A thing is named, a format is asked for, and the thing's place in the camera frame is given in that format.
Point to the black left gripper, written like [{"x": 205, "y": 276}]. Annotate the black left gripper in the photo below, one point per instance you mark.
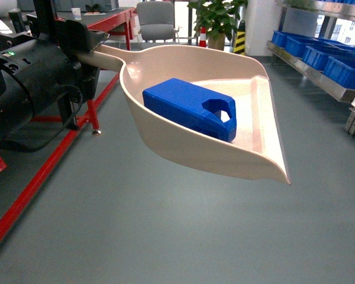
[{"x": 53, "y": 73}]

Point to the blue plastic part block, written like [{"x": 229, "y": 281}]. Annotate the blue plastic part block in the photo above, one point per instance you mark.
[{"x": 195, "y": 107}]

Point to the beige plastic dustpan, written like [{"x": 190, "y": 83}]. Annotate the beige plastic dustpan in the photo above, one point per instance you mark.
[{"x": 255, "y": 153}]

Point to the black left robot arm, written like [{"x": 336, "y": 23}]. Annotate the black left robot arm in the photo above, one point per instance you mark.
[{"x": 14, "y": 108}]

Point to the blue bin on shelf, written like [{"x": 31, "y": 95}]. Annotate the blue bin on shelf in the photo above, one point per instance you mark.
[{"x": 341, "y": 71}]

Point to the stainless steel shelf rack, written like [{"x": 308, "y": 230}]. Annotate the stainless steel shelf rack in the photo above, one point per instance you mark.
[{"x": 309, "y": 56}]

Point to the white paper cup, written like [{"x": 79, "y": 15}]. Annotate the white paper cup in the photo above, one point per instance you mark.
[{"x": 76, "y": 12}]

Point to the grey office chair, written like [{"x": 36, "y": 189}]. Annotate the grey office chair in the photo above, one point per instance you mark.
[{"x": 157, "y": 23}]

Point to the red white traffic cone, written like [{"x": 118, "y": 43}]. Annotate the red white traffic cone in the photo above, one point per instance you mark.
[{"x": 202, "y": 37}]

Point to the potted green plant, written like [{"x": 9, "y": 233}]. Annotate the potted green plant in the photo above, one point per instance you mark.
[{"x": 219, "y": 18}]

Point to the yellow black traffic cone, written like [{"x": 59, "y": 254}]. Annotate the yellow black traffic cone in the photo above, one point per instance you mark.
[{"x": 240, "y": 39}]

